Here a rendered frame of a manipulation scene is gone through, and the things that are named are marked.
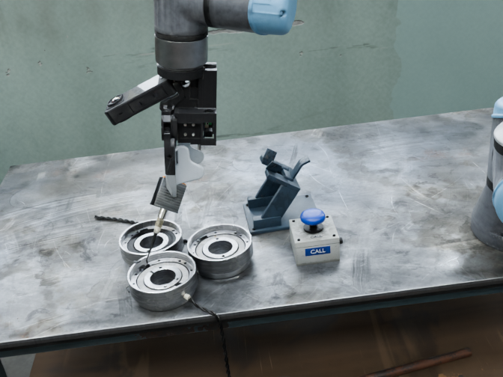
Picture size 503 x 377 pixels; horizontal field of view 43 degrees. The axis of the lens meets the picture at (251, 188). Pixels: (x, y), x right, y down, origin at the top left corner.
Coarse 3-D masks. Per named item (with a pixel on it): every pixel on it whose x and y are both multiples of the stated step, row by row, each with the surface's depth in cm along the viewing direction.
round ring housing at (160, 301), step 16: (160, 256) 102; (176, 256) 102; (128, 272) 98; (160, 272) 100; (176, 272) 98; (192, 272) 96; (160, 288) 95; (176, 288) 93; (192, 288) 96; (144, 304) 94; (160, 304) 94; (176, 304) 95
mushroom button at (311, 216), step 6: (306, 210) 102; (312, 210) 102; (318, 210) 102; (300, 216) 102; (306, 216) 101; (312, 216) 100; (318, 216) 100; (324, 216) 101; (306, 222) 100; (312, 222) 100; (318, 222) 100
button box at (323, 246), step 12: (300, 228) 103; (312, 228) 102; (324, 228) 102; (300, 240) 100; (312, 240) 100; (324, 240) 100; (336, 240) 100; (300, 252) 101; (312, 252) 101; (324, 252) 101; (336, 252) 101; (300, 264) 102
